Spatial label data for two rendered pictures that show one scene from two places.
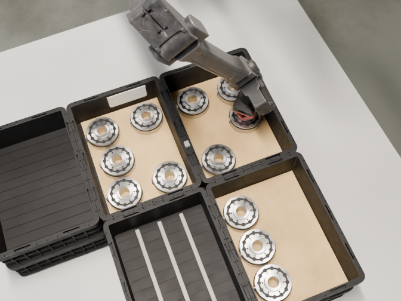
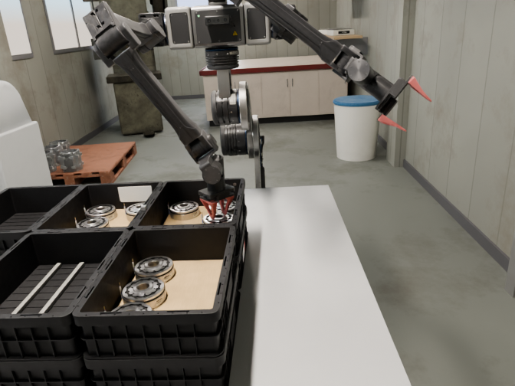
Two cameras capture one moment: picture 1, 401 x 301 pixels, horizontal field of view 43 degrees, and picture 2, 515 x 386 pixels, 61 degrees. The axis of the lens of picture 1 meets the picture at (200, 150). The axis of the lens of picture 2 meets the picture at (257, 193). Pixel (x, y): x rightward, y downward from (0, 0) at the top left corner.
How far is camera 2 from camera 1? 1.18 m
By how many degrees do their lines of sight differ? 46
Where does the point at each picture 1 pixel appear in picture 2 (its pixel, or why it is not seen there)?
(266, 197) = (191, 269)
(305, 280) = not seen: hidden behind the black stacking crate
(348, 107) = (339, 261)
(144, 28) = (90, 22)
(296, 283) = not seen: hidden behind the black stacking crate
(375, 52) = (456, 323)
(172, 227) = (89, 269)
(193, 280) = (63, 305)
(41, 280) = not seen: outside the picture
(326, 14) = (411, 286)
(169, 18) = (106, 15)
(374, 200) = (324, 328)
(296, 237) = (193, 300)
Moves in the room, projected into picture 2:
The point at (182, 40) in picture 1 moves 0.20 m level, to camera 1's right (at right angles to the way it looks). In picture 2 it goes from (111, 32) to (176, 28)
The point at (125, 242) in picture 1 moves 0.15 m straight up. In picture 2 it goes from (41, 270) to (29, 223)
